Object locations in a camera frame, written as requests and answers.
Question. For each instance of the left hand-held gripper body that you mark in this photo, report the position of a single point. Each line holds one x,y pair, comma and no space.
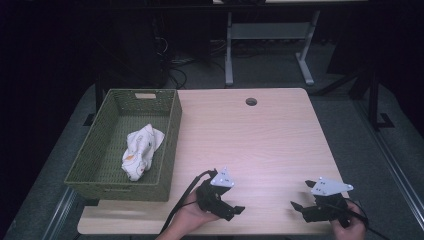
213,200

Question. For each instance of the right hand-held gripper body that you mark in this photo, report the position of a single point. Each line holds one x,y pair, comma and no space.
328,200

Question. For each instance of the white printed cloth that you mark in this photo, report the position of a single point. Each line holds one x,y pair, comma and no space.
141,151

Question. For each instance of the green woven basket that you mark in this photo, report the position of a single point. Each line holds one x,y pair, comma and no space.
110,146

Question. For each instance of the person's left hand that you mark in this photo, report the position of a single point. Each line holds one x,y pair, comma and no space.
190,215

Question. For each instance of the person's right hand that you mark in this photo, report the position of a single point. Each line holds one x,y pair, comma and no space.
350,230

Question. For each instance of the black metal stand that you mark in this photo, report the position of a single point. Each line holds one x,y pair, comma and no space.
375,100

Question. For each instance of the dark computer tower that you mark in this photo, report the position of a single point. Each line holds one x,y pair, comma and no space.
140,50

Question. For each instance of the grey metal desk frame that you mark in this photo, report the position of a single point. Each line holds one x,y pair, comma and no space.
266,31

